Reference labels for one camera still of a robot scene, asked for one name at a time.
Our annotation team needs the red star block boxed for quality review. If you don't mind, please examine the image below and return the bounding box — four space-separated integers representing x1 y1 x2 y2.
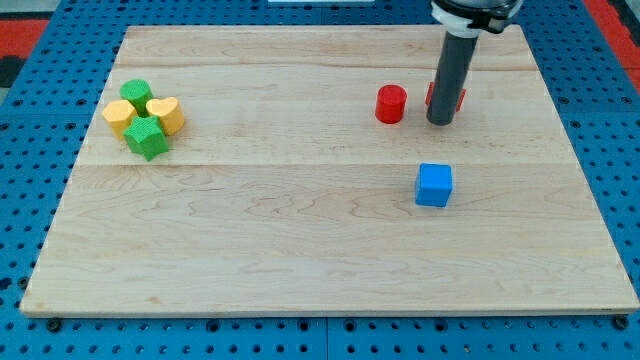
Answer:
424 81 467 113

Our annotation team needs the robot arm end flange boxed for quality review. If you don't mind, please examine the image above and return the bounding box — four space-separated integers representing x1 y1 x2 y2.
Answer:
430 0 524 38

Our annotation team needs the green star block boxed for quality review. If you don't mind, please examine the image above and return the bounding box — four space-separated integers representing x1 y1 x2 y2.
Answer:
123 116 169 161

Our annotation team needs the wooden board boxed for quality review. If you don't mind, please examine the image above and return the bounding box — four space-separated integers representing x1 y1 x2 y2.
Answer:
20 25 639 318

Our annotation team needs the red cylinder block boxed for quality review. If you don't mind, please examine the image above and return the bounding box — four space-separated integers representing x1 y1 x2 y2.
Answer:
375 84 407 124

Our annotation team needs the blue cube block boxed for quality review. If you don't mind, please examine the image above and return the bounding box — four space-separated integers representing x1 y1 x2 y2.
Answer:
415 163 453 208

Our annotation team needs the yellow heart block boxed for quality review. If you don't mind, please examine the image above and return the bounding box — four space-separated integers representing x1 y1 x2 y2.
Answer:
146 97 185 136

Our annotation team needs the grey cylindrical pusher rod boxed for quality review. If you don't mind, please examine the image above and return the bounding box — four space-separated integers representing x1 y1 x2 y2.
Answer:
426 32 477 126

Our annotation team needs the green cylinder block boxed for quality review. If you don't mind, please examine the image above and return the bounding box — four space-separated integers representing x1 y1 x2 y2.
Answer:
119 79 153 117

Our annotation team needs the yellow hexagon block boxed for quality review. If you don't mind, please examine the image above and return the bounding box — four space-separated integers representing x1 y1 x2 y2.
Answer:
101 100 138 140

